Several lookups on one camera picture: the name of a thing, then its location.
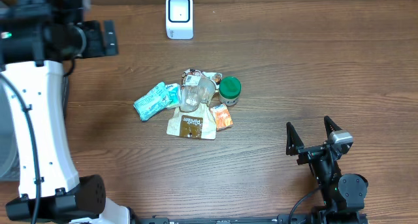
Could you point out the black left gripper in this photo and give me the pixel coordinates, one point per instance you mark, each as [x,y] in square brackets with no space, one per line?
[109,38]

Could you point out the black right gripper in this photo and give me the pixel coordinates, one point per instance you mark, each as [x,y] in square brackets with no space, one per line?
[294,144]

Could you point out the light green wet wipes pack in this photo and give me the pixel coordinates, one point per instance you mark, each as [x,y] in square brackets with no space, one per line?
[153,102]

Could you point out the teal white tissue pack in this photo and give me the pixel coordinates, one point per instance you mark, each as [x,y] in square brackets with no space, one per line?
[174,91]

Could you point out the orange tissue pack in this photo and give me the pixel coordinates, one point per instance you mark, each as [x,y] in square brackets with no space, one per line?
[221,116]

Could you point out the green lid seasoning jar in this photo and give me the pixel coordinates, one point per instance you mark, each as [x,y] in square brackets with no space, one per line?
[229,90]

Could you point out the brown white snack pouch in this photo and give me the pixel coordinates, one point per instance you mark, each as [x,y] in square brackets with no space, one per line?
[192,117]

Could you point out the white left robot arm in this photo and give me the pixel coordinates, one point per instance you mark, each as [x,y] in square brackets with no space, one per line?
[37,37]

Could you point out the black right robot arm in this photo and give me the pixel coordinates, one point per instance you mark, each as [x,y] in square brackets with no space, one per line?
[343,194]

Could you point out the white barcode scanner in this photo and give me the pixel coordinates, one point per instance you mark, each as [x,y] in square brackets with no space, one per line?
[179,19]

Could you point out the grey plastic mesh basket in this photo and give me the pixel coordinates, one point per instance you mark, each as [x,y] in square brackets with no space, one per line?
[10,170]

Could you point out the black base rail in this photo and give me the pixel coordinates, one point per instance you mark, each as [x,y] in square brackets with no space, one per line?
[280,219]

